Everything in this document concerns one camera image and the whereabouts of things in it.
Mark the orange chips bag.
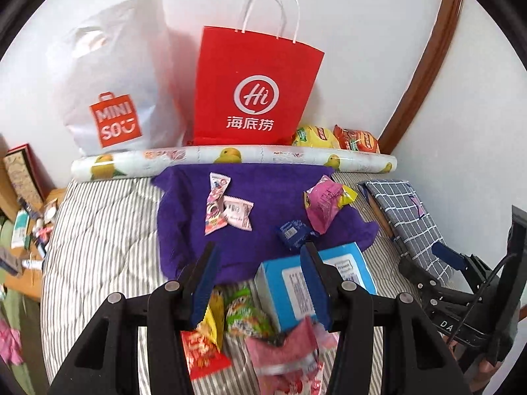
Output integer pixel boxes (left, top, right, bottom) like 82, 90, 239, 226
333, 124, 380, 154

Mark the teal white small box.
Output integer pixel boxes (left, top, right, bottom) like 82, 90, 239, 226
12, 210, 32, 250

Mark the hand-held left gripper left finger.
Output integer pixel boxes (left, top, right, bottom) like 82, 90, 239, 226
47, 242, 225, 395

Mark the yellow chips bag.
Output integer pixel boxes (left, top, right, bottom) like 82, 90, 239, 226
292, 125, 342, 151

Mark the black cable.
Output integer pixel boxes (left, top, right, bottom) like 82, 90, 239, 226
447, 253, 518, 344

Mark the fruit printed paper roll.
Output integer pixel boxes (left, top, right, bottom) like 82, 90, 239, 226
71, 145, 398, 182

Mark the grey checked folded cloth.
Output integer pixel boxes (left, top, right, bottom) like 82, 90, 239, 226
357, 179, 458, 285

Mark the red paper bag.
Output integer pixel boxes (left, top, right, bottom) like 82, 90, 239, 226
187, 0, 326, 147

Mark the person's right hand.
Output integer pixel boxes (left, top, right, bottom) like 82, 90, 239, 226
480, 357, 502, 380

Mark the green snack packet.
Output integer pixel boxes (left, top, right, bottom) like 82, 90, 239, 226
222, 286, 272, 338

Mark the dark blue slim box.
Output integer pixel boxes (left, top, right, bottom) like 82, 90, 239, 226
0, 247, 23, 276

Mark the purple cloth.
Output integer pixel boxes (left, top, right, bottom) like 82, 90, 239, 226
152, 165, 379, 284

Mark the green bedsheet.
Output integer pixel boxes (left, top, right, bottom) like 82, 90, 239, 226
0, 218, 46, 395

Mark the blue cardboard box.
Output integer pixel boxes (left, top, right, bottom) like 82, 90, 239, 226
254, 242, 377, 334

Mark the large pink snack packet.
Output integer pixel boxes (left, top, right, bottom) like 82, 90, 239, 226
246, 317, 338, 375

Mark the brown wooden door frame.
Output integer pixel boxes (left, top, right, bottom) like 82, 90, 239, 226
376, 0, 466, 155

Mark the pale pink snack packet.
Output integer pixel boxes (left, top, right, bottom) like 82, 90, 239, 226
223, 195, 255, 231

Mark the magenta snack packet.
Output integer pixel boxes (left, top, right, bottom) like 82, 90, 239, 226
304, 175, 344, 234

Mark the wooden nightstand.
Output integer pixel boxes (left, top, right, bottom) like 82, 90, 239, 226
0, 160, 67, 303

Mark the white plastic shopping bag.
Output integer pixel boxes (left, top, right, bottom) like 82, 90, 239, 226
45, 0, 191, 156

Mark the striped mattress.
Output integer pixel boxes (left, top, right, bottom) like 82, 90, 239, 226
39, 177, 449, 395

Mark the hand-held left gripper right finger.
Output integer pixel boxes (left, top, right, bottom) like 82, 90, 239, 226
300, 242, 470, 395

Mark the pink white strawberry packet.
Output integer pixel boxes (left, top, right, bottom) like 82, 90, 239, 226
267, 364, 330, 395

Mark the plain yellow snack packet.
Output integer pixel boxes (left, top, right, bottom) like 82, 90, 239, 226
338, 185, 359, 207

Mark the pink cloth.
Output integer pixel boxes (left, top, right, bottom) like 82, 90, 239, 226
0, 319, 24, 365

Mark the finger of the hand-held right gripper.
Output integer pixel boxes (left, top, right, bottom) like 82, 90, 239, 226
397, 257, 454, 297
432, 244, 490, 281

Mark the pink white cartoon candy packet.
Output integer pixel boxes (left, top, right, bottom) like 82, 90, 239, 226
205, 172, 232, 236

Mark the dark blue snack packet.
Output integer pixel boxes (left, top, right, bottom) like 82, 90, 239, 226
276, 219, 319, 251

